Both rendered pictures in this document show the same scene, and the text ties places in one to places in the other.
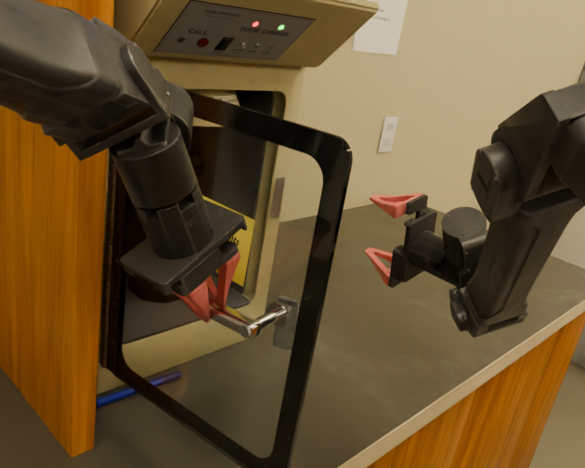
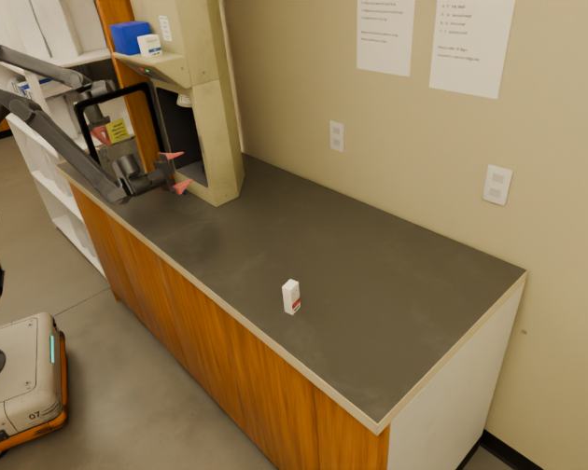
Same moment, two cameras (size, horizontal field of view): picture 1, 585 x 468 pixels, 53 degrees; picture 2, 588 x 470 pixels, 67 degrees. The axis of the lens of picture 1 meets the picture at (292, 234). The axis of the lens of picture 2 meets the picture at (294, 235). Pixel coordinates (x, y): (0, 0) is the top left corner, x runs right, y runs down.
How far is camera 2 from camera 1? 206 cm
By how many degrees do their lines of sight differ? 85
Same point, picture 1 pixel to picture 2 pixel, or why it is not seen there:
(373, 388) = (174, 235)
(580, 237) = not seen: outside the picture
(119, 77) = (65, 80)
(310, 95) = (390, 117)
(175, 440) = (151, 198)
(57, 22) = (58, 70)
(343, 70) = (422, 103)
